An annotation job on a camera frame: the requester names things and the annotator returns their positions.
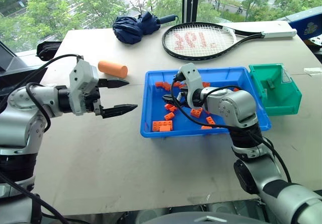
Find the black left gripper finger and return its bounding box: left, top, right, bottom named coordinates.
left=105, top=79, right=130, bottom=89
left=103, top=104, right=138, bottom=119

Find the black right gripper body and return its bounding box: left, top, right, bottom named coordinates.
left=174, top=87, right=189, bottom=107

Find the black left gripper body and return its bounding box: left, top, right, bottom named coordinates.
left=85, top=79, right=107, bottom=119

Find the blue plastic bin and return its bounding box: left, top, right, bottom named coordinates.
left=139, top=66, right=273, bottom=138

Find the green plastic bin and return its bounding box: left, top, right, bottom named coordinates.
left=248, top=62, right=303, bottom=117

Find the orange foam cylinder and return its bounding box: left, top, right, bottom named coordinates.
left=98, top=60, right=129, bottom=79

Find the large orange brick plate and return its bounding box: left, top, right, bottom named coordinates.
left=151, top=120, right=174, bottom=132

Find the navy folded umbrella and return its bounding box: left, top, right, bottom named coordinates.
left=112, top=11, right=180, bottom=45

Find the black white tennis racket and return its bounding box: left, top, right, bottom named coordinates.
left=162, top=22, right=298, bottom=61

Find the black bag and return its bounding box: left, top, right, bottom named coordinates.
left=36, top=41, right=62, bottom=61

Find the black laptop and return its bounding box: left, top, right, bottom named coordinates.
left=0, top=41, right=49, bottom=90

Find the blue cardboard box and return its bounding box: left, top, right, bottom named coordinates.
left=286, top=7, right=322, bottom=40

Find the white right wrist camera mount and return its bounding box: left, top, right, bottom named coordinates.
left=178, top=62, right=205, bottom=109

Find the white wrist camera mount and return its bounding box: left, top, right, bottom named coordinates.
left=68, top=58, right=100, bottom=116
left=178, top=62, right=205, bottom=109

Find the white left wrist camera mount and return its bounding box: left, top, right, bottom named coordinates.
left=68, top=58, right=100, bottom=116

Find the black window frame post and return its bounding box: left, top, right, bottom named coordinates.
left=181, top=0, right=201, bottom=24

